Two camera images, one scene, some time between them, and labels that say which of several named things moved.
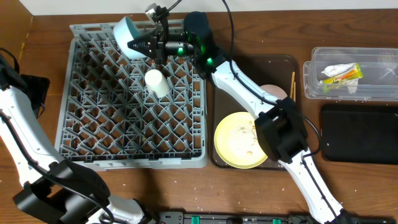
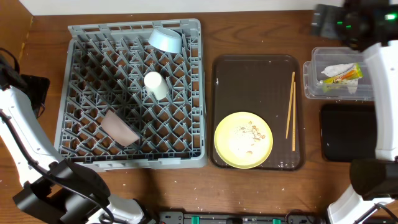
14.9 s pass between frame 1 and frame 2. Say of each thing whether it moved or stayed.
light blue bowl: moved
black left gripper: stayed
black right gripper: moved
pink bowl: moved
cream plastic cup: stayed
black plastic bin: stayed
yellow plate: stayed
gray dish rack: stayed
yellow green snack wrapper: stayed
